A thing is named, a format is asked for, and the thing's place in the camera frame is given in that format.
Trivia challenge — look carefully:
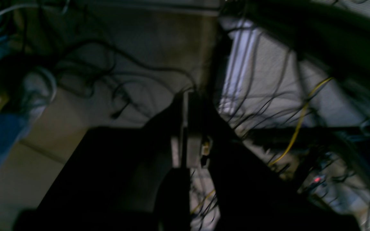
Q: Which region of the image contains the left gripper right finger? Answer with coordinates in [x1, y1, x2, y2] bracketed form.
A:
[188, 92, 360, 231]

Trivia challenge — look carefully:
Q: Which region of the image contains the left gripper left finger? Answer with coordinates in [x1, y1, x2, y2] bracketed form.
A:
[13, 95, 185, 231]

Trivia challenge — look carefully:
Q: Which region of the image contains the yellow cable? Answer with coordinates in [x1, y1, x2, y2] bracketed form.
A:
[190, 76, 334, 215]

